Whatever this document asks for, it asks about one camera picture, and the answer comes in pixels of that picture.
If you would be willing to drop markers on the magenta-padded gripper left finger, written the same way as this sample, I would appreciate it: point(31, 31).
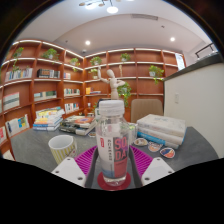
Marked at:
point(68, 170)

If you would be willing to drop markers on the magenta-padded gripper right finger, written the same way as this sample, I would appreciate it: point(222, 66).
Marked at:
point(156, 170)

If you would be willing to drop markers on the small colourful oval sticker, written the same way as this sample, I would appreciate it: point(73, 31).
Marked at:
point(154, 146)
point(167, 153)
point(140, 142)

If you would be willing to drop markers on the white mug with yellow stripes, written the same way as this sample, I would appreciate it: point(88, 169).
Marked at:
point(61, 148)

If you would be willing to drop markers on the white book with blue spine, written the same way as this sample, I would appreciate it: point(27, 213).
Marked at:
point(155, 140)

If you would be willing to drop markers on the thin white book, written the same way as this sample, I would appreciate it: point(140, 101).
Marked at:
point(160, 135)

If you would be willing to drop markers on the flat round red coaster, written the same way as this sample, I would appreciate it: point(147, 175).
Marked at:
point(101, 185)

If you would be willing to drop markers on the stack of dark magazines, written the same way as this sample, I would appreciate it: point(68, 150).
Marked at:
point(78, 124)

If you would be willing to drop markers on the thick white book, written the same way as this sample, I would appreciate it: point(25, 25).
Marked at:
point(163, 123)

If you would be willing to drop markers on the stack of colourful books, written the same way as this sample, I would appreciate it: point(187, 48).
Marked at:
point(48, 120)

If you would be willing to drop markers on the clear bottle with red label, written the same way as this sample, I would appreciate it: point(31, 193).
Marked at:
point(112, 133)

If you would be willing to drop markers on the white counter with dark top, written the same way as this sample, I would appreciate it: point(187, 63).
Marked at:
point(196, 106)

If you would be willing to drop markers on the wooden shelf unit with books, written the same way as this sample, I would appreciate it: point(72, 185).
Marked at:
point(50, 86)

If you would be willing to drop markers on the wooden artist mannequin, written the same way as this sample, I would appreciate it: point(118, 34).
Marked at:
point(114, 83)

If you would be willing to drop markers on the round recessed ceiling light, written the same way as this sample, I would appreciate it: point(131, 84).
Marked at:
point(87, 42)
point(172, 39)

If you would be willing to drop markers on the ceiling air vent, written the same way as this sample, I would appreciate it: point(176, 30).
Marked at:
point(144, 16)

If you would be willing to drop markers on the branched ceiling lamp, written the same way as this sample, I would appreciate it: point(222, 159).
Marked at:
point(111, 7)

